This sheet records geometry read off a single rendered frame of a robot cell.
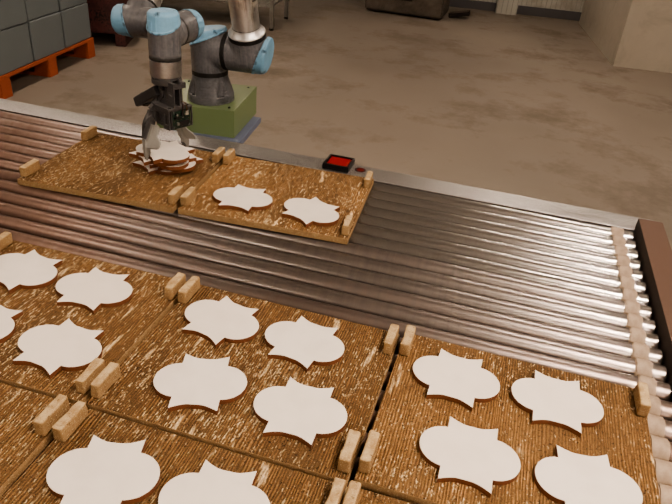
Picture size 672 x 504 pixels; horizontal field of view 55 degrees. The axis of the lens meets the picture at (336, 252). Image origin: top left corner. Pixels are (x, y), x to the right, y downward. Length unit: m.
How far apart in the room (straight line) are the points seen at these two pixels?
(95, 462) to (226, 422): 0.19
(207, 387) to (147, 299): 0.28
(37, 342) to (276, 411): 0.42
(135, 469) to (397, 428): 0.38
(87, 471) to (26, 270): 0.53
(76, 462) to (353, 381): 0.43
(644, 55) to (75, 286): 7.36
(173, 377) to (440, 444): 0.42
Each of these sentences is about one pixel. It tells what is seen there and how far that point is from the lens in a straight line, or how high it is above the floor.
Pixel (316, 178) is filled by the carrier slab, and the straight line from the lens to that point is 1.73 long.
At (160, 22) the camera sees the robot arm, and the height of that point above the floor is 1.32.
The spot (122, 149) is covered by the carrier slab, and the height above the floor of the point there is 0.94.
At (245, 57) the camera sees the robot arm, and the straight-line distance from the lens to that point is 2.08.
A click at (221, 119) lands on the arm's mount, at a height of 0.93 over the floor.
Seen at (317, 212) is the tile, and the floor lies 0.95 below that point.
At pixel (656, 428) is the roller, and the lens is 1.19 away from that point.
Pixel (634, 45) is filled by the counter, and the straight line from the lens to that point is 8.06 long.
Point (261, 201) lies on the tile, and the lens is 1.57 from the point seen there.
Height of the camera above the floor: 1.65
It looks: 31 degrees down
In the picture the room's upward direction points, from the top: 5 degrees clockwise
